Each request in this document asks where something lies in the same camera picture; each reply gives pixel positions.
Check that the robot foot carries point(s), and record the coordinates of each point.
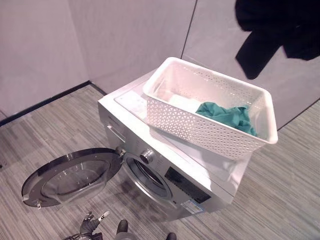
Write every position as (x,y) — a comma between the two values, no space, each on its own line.
(122,226)
(171,236)

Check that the grey washer drum opening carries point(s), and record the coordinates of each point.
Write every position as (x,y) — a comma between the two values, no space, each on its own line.
(150,176)

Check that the round chrome washer door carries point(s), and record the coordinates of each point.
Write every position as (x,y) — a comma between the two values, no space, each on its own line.
(35,181)

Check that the silver front-load washing machine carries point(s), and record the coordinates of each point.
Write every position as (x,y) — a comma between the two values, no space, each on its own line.
(152,202)

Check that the silver washer control knob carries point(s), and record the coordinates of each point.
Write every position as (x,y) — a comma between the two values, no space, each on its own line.
(147,155)

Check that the blue white energy label sticker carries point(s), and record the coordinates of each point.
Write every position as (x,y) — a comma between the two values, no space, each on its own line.
(194,207)

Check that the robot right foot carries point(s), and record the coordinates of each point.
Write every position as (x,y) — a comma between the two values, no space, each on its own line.
(171,236)

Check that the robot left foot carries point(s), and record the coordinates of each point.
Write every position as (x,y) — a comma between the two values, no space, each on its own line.
(122,226)

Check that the washer detergent drawer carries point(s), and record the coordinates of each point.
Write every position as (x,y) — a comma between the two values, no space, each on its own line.
(113,131)

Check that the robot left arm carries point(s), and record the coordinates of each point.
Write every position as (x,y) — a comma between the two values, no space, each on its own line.
(83,237)

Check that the black hanging garment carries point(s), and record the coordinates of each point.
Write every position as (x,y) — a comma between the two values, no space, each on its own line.
(270,22)

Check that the white perforated laundry basket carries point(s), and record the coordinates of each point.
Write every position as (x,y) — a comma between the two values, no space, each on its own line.
(200,131)

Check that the black washer display panel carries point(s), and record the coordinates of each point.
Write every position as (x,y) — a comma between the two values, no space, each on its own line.
(186,183)

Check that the black wall baseboard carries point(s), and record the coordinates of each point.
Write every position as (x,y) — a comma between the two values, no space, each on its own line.
(50,98)

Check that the teal green garment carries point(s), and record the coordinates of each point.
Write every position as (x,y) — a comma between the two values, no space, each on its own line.
(225,115)

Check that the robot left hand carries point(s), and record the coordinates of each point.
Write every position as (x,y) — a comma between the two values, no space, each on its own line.
(90,223)

